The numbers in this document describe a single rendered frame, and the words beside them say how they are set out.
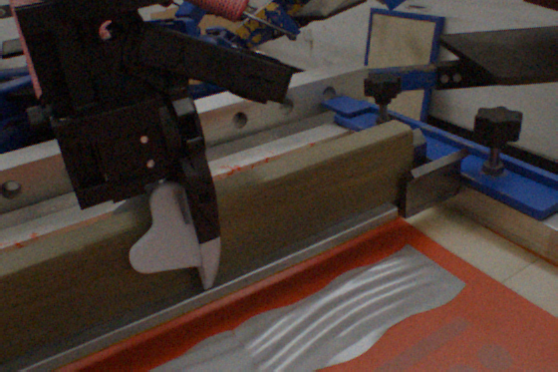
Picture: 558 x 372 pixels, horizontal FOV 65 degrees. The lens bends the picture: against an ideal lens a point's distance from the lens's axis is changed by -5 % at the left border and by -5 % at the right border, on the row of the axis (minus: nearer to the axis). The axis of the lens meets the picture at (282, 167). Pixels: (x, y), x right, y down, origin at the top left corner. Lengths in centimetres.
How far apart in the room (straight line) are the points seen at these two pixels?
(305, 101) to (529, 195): 32
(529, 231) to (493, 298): 8
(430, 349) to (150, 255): 20
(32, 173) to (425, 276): 41
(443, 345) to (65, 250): 26
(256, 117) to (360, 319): 32
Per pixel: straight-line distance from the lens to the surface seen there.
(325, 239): 38
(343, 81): 65
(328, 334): 35
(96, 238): 32
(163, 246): 31
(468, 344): 36
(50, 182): 55
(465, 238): 46
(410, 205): 43
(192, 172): 28
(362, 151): 38
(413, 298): 38
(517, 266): 43
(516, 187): 45
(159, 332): 39
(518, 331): 38
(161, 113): 28
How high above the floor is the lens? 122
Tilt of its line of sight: 27 degrees down
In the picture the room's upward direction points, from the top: 7 degrees counter-clockwise
